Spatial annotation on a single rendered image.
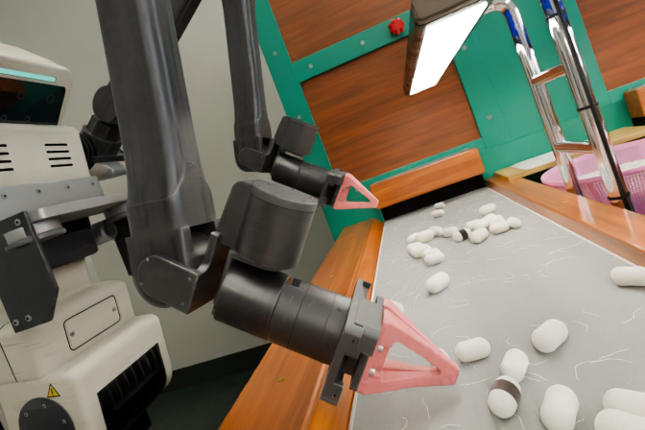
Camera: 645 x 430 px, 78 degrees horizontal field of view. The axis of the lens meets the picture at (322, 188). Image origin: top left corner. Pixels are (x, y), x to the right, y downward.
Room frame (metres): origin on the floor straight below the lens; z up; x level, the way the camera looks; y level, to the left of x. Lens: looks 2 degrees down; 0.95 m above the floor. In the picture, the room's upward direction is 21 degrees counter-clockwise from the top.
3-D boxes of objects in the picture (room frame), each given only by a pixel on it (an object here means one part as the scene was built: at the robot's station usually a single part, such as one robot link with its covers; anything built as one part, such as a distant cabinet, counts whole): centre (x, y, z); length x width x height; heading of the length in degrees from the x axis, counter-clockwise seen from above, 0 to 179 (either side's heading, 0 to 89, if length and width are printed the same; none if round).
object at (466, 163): (1.10, -0.27, 0.83); 0.30 x 0.06 x 0.07; 78
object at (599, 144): (0.63, -0.31, 0.90); 0.20 x 0.19 x 0.45; 168
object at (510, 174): (0.97, -0.59, 0.77); 0.33 x 0.15 x 0.01; 78
